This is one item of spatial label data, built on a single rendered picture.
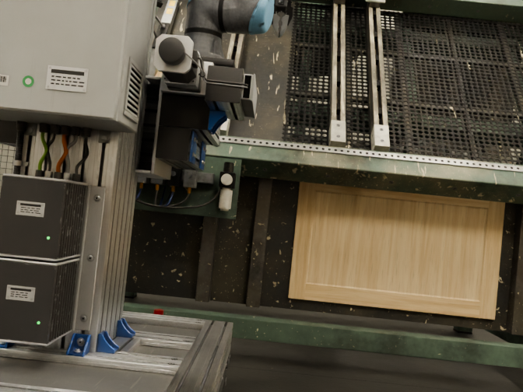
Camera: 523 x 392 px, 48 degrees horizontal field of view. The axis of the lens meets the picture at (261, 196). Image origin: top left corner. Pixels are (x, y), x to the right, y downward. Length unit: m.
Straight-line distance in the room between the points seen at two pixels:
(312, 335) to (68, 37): 1.54
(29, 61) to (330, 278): 1.67
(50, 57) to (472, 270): 1.99
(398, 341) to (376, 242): 0.45
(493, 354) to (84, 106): 1.87
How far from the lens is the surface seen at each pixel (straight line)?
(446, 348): 2.49
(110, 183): 1.45
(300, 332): 2.38
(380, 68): 2.79
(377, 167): 2.36
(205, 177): 2.27
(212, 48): 1.81
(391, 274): 2.62
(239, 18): 1.80
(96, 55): 1.29
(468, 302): 2.72
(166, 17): 3.06
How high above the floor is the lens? 0.60
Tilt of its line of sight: 2 degrees up
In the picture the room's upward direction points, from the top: 6 degrees clockwise
